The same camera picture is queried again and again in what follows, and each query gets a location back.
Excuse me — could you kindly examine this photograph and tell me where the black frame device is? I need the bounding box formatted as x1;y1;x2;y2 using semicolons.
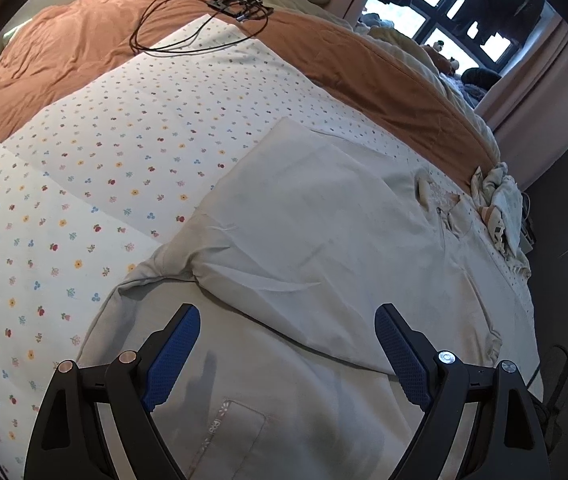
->
208;0;275;23

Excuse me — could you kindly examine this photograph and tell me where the crumpled patterned clothes pile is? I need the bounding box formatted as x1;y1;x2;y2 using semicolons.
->
470;162;532;278

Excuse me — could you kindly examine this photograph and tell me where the white floral bedsheet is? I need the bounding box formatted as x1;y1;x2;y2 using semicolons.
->
0;10;535;480

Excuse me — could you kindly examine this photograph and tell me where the brown plush toy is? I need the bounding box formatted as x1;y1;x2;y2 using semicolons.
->
421;40;460;75

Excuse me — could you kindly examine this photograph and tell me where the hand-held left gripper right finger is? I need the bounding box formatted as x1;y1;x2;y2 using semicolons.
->
374;303;550;480

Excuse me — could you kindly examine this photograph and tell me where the grey-blue fuzzy plush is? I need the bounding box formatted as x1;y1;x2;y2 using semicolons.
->
444;67;500;108

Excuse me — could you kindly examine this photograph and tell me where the black cable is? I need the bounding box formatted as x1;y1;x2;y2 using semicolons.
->
131;0;269;57

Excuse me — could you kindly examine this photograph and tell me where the large beige garment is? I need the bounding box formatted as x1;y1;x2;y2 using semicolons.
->
76;117;545;480

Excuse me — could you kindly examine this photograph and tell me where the orange-brown quilt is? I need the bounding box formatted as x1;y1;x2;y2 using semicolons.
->
0;0;497;191

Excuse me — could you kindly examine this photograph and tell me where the black object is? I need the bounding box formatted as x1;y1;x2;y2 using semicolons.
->
534;342;568;441

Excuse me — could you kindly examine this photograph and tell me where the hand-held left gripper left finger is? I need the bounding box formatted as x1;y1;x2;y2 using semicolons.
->
24;303;201;480

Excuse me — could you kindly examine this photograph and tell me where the window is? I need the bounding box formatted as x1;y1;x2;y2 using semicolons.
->
361;0;547;68

